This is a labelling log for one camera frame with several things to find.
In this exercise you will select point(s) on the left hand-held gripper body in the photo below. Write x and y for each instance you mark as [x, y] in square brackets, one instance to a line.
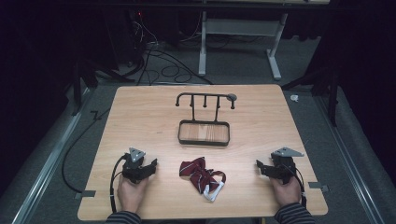
[133, 165]

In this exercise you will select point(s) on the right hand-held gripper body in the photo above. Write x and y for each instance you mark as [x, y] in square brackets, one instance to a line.
[284, 166]

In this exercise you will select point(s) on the dark red striped bow tie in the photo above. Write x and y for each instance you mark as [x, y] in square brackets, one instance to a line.
[200, 177]

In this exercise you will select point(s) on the black hook rack wooden base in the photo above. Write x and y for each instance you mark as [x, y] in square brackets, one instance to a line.
[204, 132]

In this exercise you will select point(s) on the person's right hand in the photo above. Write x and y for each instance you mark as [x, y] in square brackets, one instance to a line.
[285, 193]

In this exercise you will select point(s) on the person's left hand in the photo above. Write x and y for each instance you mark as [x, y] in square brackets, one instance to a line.
[130, 194]

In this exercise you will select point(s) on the grey tape strip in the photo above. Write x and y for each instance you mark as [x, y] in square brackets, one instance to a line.
[318, 186]
[85, 194]

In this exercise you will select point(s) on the small white floor scrap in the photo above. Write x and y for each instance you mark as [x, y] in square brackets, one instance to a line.
[294, 98]

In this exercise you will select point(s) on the black metal stand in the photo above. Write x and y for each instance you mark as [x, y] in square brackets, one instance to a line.
[333, 93]
[77, 90]

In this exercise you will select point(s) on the aluminium floor rail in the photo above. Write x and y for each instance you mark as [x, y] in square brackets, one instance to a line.
[53, 161]
[351, 168]

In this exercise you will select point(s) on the white metal desk frame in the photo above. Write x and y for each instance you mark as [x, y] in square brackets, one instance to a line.
[203, 46]

